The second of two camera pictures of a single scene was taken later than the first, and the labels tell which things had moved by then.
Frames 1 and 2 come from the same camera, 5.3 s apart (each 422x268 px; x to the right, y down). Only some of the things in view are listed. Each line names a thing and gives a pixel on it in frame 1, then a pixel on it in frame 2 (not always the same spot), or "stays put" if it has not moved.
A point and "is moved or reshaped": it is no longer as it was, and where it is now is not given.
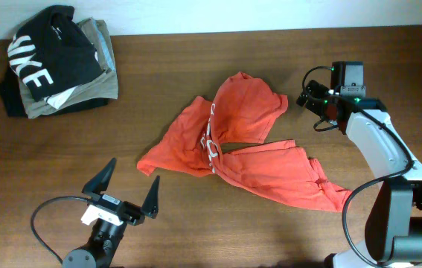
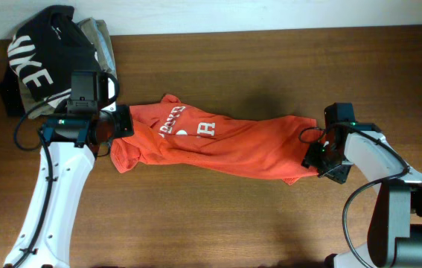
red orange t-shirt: x=244 y=111 is moved or reshaped
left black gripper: x=135 y=213 -> x=125 y=124
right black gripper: x=312 y=103 -> x=337 y=175
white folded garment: x=57 y=100 stays put
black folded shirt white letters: x=51 y=53 stays put
